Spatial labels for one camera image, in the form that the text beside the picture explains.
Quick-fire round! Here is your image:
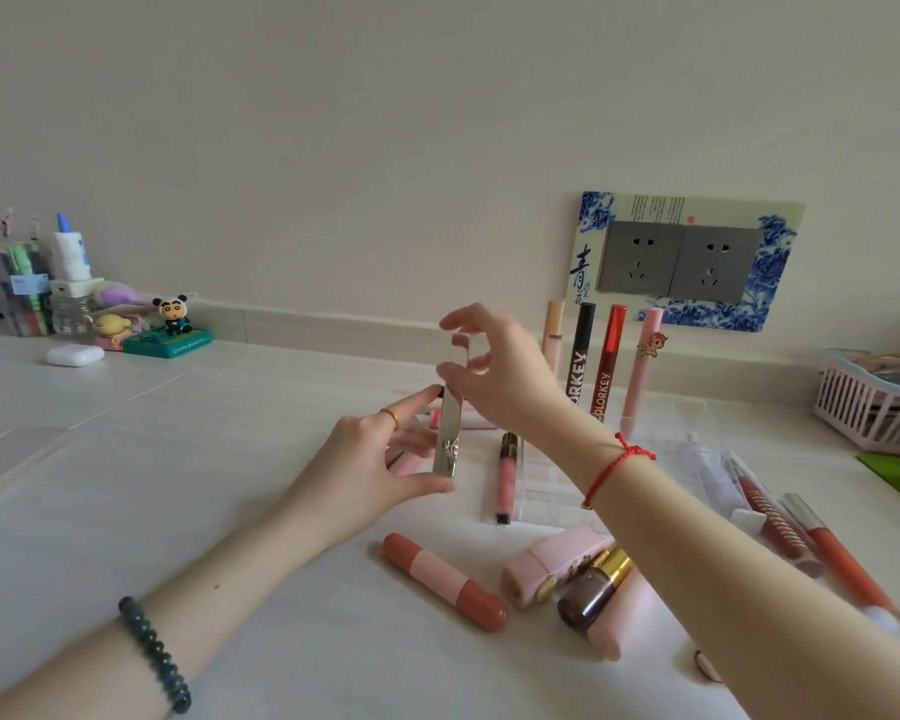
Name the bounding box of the pink square lipstick gold band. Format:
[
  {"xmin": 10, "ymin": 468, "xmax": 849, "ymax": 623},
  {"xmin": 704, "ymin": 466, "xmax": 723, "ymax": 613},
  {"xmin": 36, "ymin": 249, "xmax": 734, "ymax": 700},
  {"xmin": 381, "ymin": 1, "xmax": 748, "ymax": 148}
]
[{"xmin": 500, "ymin": 522, "xmax": 616, "ymax": 613}]

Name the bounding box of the person's right hand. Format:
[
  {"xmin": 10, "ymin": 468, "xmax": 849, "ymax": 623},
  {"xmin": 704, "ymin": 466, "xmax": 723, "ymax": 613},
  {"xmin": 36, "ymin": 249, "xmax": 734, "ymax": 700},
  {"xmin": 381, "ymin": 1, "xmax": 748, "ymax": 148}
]
[{"xmin": 436, "ymin": 303, "xmax": 618, "ymax": 473}]

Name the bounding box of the green bead bracelet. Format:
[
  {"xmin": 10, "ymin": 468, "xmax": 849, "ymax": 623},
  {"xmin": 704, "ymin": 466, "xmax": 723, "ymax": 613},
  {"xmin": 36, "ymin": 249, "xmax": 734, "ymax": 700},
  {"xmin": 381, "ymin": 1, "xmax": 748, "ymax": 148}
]
[{"xmin": 117, "ymin": 596, "xmax": 193, "ymax": 716}]

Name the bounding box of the purple plush toy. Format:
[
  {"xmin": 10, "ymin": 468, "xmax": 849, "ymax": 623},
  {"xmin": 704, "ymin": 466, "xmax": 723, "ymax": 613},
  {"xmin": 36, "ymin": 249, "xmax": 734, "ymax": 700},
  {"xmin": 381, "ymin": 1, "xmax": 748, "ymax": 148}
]
[{"xmin": 93, "ymin": 280, "xmax": 155, "ymax": 310}]

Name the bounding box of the blue floral socket frame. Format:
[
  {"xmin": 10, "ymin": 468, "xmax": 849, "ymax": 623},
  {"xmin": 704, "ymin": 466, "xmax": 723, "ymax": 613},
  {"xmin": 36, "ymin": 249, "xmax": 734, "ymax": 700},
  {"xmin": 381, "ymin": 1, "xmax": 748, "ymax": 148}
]
[{"xmin": 567, "ymin": 190, "xmax": 806, "ymax": 335}]

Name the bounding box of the pale pink slim tube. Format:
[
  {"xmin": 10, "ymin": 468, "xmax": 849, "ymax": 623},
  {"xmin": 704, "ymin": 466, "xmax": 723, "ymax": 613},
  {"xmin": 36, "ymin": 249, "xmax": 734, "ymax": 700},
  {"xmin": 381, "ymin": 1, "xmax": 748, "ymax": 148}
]
[{"xmin": 427, "ymin": 396, "xmax": 500, "ymax": 431}]

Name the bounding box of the clear acrylic lipstick organizer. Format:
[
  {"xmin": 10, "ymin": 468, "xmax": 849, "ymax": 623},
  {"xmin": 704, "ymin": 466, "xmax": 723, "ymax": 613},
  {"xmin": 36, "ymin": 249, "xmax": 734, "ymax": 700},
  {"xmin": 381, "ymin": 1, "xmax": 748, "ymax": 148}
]
[{"xmin": 517, "ymin": 389, "xmax": 729, "ymax": 526}]

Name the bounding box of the gold cap brown bottle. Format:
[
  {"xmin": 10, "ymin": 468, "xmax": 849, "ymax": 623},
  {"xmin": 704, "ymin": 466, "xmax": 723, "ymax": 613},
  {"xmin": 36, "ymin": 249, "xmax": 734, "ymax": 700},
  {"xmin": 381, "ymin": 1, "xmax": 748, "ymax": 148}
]
[{"xmin": 556, "ymin": 545, "xmax": 635, "ymax": 635}]

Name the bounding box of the grey wall socket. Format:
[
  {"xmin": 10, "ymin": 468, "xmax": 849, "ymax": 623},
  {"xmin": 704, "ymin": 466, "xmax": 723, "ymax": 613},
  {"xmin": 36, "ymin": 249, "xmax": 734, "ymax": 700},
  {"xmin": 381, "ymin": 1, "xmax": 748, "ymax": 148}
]
[
  {"xmin": 668, "ymin": 222, "xmax": 760, "ymax": 305},
  {"xmin": 598, "ymin": 219, "xmax": 685, "ymax": 297}
]

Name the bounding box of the red string bracelet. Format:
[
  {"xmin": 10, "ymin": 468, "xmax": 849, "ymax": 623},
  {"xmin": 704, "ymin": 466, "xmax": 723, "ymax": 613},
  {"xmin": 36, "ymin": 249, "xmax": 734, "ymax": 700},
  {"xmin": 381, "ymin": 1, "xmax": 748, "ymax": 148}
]
[{"xmin": 581, "ymin": 432, "xmax": 658, "ymax": 512}]

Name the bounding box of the beige slim lip tube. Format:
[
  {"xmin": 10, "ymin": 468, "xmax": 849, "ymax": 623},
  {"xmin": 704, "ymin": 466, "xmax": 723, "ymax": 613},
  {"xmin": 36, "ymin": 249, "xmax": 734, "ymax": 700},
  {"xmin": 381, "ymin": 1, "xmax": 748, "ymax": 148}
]
[{"xmin": 539, "ymin": 299, "xmax": 566, "ymax": 380}]

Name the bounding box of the pink tube with charm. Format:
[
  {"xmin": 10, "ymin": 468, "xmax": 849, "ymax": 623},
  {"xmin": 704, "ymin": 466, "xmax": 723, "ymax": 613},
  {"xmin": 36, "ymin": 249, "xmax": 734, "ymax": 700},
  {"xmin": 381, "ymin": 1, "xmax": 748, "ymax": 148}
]
[{"xmin": 618, "ymin": 306, "xmax": 669, "ymax": 441}]

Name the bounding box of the pink plastic basket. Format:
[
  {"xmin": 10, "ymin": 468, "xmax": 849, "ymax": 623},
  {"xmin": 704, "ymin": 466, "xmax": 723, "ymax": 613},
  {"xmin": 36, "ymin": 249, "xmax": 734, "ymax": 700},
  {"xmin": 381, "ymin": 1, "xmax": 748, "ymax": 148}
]
[{"xmin": 813, "ymin": 348, "xmax": 900, "ymax": 460}]

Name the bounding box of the clear pen holder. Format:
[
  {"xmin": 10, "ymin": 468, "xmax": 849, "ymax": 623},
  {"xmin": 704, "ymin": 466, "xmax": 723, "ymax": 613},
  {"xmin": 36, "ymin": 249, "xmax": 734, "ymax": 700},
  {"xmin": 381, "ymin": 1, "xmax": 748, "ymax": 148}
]
[{"xmin": 0, "ymin": 243, "xmax": 54, "ymax": 338}]

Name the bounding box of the white glue bottle blue cap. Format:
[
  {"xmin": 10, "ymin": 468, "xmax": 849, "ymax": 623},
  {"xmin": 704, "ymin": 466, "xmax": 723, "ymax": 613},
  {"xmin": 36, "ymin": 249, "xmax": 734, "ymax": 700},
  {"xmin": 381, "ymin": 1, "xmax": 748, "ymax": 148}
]
[{"xmin": 50, "ymin": 212, "xmax": 93, "ymax": 282}]

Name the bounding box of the light pink round tube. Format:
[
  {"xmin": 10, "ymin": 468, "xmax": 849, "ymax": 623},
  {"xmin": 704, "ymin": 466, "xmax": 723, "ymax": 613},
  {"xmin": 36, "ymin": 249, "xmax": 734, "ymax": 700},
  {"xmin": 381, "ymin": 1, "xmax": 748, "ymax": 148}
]
[{"xmin": 586, "ymin": 569, "xmax": 658, "ymax": 663}]

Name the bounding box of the white earbuds case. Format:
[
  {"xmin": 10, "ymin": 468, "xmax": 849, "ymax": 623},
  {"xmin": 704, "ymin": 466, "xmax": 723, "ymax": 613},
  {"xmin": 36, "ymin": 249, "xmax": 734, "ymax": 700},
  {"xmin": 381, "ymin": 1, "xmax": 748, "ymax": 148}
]
[{"xmin": 45, "ymin": 343, "xmax": 106, "ymax": 368}]

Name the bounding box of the yellow duck figurine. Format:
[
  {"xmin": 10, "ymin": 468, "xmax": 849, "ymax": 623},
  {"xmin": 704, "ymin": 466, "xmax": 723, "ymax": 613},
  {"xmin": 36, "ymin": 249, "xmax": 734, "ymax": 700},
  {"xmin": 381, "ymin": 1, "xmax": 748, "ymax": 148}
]
[{"xmin": 89, "ymin": 312, "xmax": 145, "ymax": 352}]

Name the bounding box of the orange lipgloss silver cap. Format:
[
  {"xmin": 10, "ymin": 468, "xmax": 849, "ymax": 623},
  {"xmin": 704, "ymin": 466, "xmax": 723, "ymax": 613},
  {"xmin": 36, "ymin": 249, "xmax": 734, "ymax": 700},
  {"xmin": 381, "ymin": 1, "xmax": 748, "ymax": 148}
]
[{"xmin": 782, "ymin": 492, "xmax": 898, "ymax": 620}]

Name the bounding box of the silver square lipstick with charm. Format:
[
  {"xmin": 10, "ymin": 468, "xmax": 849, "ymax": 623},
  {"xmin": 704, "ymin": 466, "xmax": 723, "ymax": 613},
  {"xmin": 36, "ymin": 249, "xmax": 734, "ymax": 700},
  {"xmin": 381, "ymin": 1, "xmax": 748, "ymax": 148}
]
[{"xmin": 431, "ymin": 333, "xmax": 472, "ymax": 479}]

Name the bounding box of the person's left forearm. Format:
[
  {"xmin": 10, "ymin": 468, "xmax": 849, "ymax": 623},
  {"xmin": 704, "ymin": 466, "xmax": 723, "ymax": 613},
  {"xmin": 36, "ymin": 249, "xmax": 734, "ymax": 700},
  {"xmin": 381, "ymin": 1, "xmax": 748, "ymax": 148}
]
[{"xmin": 0, "ymin": 509, "xmax": 331, "ymax": 720}]

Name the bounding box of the striped brown lip tube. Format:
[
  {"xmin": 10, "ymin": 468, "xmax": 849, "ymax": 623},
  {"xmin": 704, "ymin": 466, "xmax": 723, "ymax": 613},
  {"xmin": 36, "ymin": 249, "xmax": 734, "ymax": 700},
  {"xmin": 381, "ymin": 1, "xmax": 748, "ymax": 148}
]
[{"xmin": 722, "ymin": 456, "xmax": 823, "ymax": 578}]

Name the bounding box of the person's right forearm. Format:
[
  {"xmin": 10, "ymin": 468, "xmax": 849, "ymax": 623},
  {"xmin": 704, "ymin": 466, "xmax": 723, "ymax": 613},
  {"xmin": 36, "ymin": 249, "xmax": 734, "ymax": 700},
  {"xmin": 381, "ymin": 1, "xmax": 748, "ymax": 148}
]
[{"xmin": 566, "ymin": 434, "xmax": 900, "ymax": 720}]

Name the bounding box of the pink gloss black cap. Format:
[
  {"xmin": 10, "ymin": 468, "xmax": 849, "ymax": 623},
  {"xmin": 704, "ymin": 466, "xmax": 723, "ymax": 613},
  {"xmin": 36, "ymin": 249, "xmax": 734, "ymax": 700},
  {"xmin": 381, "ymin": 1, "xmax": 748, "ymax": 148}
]
[{"xmin": 494, "ymin": 432, "xmax": 521, "ymax": 527}]

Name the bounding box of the panda figurine green base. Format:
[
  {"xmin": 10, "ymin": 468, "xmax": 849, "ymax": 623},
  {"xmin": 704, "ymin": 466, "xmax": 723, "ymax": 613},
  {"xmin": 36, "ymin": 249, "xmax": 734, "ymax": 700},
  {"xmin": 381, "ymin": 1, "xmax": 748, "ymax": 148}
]
[{"xmin": 122, "ymin": 294, "xmax": 214, "ymax": 360}]

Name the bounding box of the person's left hand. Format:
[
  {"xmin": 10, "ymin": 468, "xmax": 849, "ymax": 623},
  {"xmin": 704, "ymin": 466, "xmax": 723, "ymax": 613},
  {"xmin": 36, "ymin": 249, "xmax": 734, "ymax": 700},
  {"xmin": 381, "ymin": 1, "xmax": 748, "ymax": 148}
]
[{"xmin": 288, "ymin": 384, "xmax": 457, "ymax": 556}]

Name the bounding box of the red Colorkey lip tube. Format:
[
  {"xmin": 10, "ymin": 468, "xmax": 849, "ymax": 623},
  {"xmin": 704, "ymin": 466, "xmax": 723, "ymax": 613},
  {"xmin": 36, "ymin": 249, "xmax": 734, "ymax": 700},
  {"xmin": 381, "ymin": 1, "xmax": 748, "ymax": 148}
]
[{"xmin": 588, "ymin": 303, "xmax": 629, "ymax": 426}]

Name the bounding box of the clear bottle white cap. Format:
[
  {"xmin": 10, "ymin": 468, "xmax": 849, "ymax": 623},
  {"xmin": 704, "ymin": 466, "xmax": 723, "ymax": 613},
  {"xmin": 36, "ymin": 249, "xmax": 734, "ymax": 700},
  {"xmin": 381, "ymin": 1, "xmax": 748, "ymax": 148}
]
[{"xmin": 47, "ymin": 276, "xmax": 106, "ymax": 338}]

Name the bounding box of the coral pink capsule lipstick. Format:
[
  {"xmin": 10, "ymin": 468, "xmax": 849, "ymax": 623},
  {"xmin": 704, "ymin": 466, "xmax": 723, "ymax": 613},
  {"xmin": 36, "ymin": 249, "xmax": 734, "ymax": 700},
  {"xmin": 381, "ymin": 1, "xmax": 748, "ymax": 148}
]
[{"xmin": 380, "ymin": 531, "xmax": 510, "ymax": 635}]

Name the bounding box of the black Colorkey lip tube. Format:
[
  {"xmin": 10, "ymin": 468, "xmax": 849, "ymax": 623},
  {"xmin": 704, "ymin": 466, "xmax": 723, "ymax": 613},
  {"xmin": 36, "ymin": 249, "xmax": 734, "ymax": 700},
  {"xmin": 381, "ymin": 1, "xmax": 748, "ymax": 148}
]
[{"xmin": 564, "ymin": 301, "xmax": 598, "ymax": 406}]

